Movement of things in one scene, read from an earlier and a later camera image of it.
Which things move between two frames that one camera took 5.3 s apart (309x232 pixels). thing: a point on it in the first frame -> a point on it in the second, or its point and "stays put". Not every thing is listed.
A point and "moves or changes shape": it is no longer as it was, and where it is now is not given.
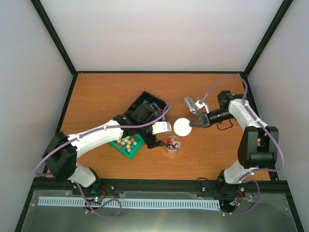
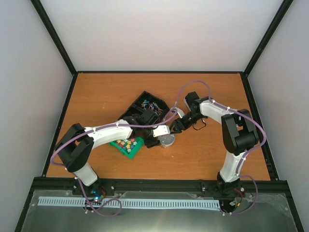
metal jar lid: x=181 y=127 moves or changes shape
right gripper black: x=205 y=121 -> x=175 y=123
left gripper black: x=148 y=141 stays put
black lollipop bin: x=146 y=107 stays put
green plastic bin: x=128 y=146 stays put
